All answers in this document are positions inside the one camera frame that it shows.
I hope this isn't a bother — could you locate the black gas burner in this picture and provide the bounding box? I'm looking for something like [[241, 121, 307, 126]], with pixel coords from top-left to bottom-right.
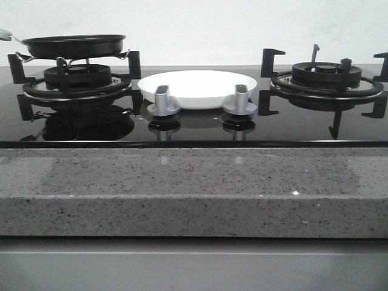
[[44, 64, 112, 90], [291, 62, 343, 90]]

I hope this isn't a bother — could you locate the silver stove knob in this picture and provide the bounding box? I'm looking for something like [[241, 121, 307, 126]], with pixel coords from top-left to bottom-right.
[[223, 84, 257, 116], [147, 85, 181, 117]]

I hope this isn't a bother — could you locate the right black gas burner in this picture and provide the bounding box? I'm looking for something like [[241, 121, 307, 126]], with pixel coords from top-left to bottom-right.
[[291, 62, 343, 90]]

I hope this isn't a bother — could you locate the left black gas burner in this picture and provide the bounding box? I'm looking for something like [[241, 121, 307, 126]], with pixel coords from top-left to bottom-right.
[[44, 64, 112, 90]]

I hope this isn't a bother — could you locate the chrome wire pan reducer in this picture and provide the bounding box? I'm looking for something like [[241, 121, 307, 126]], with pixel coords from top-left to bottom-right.
[[15, 50, 131, 65]]

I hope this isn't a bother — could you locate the right silver stove knob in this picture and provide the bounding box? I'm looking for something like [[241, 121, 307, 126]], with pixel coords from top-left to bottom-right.
[[223, 84, 257, 116]]

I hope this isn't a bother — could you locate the black frying pan green handle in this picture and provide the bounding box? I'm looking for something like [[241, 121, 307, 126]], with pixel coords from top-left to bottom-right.
[[0, 28, 127, 60]]

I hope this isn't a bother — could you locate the white ceramic plate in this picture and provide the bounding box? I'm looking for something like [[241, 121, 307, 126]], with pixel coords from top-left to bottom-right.
[[138, 70, 257, 110]]

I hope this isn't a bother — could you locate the right black pan support grate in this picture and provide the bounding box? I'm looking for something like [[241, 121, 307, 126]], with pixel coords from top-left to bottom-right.
[[258, 44, 387, 139]]

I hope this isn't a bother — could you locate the left silver stove knob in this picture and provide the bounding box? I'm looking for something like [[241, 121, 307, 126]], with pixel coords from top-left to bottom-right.
[[147, 85, 181, 117]]

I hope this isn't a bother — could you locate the black glass gas cooktop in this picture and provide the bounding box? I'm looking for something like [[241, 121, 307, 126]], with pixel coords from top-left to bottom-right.
[[1, 66, 387, 148]]

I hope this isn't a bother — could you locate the left black pan support grate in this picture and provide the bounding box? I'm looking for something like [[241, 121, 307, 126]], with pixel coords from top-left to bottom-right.
[[8, 50, 141, 121]]

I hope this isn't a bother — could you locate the black pan support grate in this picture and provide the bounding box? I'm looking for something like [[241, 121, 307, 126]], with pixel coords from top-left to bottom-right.
[[258, 44, 387, 139], [8, 50, 141, 121]]

